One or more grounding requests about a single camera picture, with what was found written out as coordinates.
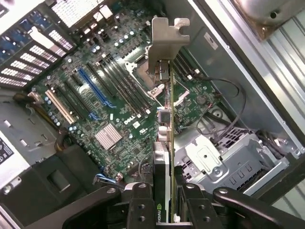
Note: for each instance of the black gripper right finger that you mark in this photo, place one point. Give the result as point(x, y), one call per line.
point(200, 210)

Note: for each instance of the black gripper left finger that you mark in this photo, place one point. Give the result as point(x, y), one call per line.
point(140, 207)

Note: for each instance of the silver disk bay cage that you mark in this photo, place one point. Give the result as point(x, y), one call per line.
point(214, 157)

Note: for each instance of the green motherboard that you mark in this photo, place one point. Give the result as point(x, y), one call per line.
point(133, 143)

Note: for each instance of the silver chipset heatsink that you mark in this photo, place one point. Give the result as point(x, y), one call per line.
point(108, 136)

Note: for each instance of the black plastic shroud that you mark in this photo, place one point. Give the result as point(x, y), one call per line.
point(71, 167)

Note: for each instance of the round coin battery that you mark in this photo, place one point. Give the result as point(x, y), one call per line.
point(201, 99)

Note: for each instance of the black expansion slot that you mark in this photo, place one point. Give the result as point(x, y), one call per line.
point(77, 95)

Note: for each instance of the white expansion slot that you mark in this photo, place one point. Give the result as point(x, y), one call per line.
point(59, 107)

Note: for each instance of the blue expansion slot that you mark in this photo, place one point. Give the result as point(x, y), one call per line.
point(93, 87)

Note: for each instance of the CPU socket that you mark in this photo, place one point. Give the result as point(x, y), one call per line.
point(140, 74)

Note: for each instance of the black open PC case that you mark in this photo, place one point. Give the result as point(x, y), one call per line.
point(238, 71)

